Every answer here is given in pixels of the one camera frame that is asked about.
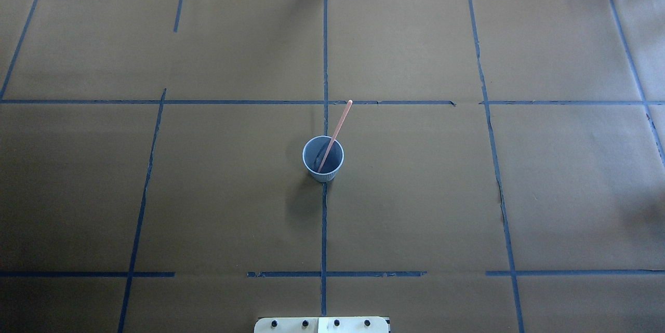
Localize light blue plastic cup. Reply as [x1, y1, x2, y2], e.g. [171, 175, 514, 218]
[302, 136, 344, 182]

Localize pink chopstick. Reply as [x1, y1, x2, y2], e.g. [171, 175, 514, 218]
[317, 99, 353, 174]

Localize white column base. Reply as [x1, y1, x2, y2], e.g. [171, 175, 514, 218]
[254, 316, 391, 332]

